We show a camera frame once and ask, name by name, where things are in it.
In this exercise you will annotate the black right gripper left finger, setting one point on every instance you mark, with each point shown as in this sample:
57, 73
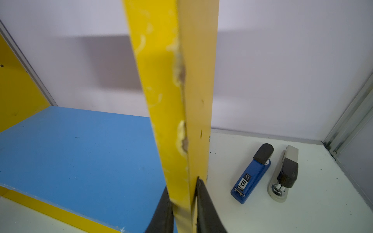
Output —
163, 219

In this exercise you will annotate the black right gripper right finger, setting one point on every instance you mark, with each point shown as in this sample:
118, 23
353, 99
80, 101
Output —
208, 220

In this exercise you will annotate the blue stapler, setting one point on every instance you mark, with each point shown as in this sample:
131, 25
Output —
253, 173

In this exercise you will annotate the yellow blue pink bookshelf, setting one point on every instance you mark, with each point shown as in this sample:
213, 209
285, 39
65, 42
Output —
123, 109

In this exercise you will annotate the grey black stapler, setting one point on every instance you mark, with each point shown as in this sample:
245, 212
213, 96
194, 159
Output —
285, 175

